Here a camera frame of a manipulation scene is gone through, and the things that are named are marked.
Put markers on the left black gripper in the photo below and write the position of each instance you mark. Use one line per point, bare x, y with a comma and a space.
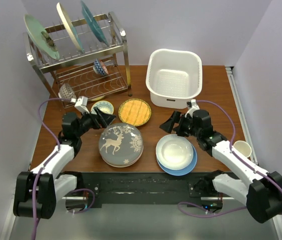
106, 118

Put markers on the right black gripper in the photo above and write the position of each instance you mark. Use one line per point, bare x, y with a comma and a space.
169, 125

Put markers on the grey reindeer plate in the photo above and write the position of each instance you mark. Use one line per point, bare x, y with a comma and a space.
119, 142

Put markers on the pink bear plate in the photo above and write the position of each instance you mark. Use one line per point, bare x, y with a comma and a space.
126, 163

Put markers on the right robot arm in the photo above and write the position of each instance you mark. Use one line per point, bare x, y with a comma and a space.
256, 188

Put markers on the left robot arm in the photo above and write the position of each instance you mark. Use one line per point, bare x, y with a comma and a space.
38, 191

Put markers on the white plastic bin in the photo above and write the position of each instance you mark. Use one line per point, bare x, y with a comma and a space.
174, 77

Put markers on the small teal patterned bowl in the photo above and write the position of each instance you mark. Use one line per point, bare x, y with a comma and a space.
104, 106

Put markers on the woven bamboo tray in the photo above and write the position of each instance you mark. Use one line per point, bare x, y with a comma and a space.
135, 111

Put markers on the white scalloped plate right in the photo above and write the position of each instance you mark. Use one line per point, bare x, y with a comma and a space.
174, 152

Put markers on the grey patterned bowl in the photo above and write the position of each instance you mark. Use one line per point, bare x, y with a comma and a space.
66, 93

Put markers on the blue zigzag patterned bowl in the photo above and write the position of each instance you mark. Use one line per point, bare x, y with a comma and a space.
100, 68

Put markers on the blue plate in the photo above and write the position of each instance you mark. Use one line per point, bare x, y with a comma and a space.
183, 171

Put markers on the steel two-tier dish rack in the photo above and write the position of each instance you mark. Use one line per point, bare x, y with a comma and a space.
76, 69

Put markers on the white paper cup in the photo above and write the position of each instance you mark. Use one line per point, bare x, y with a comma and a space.
243, 147

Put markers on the cream rimmed teal plate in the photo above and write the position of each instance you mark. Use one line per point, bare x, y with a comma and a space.
69, 27

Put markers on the dark teal plate in rack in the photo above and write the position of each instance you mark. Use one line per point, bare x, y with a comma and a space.
92, 23

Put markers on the light green plate in rack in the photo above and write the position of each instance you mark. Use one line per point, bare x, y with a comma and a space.
40, 37

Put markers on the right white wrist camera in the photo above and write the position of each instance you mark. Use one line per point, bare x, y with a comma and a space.
192, 106

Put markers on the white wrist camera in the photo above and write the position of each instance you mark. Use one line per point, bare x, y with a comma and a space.
192, 106
80, 104

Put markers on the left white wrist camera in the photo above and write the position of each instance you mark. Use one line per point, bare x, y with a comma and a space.
80, 104

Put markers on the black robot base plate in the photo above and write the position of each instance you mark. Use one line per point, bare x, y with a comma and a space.
140, 188

